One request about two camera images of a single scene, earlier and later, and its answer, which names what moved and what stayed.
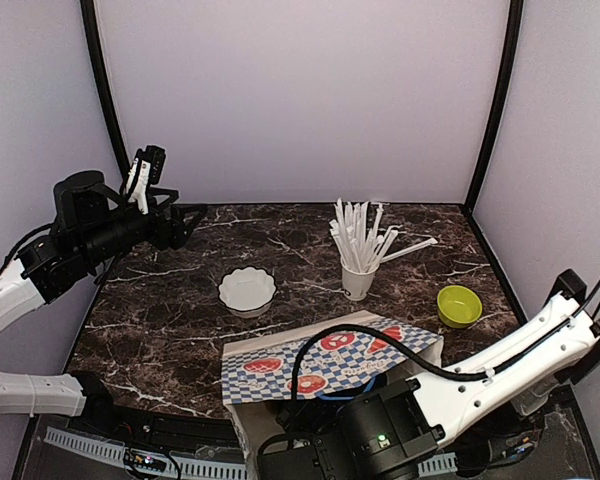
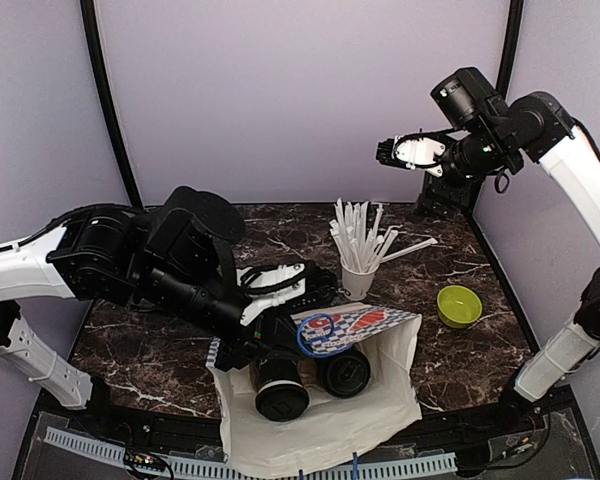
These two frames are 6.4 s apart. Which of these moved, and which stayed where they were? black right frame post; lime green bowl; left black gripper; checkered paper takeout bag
Moved: checkered paper takeout bag; left black gripper
Stayed: black right frame post; lime green bowl
